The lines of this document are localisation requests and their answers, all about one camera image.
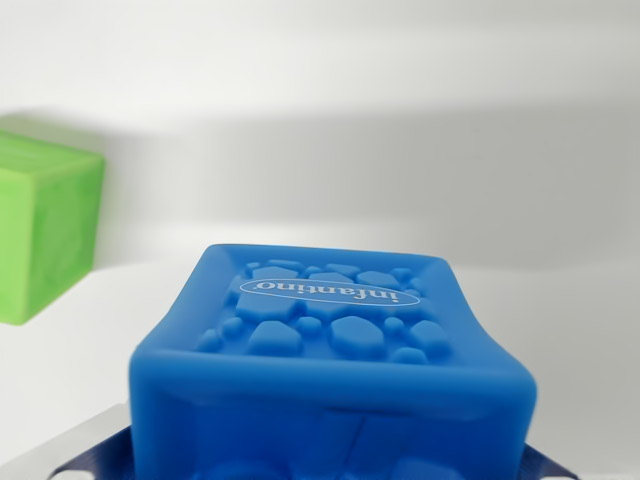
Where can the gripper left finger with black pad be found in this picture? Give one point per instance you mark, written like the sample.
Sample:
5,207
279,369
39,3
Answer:
97,455

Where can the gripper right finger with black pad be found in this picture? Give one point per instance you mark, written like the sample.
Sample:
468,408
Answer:
542,465

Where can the blue soft embossed cube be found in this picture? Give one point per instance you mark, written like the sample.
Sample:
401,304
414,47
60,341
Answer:
330,395

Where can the green soft embossed cube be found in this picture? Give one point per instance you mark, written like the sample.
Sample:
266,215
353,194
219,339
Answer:
45,230

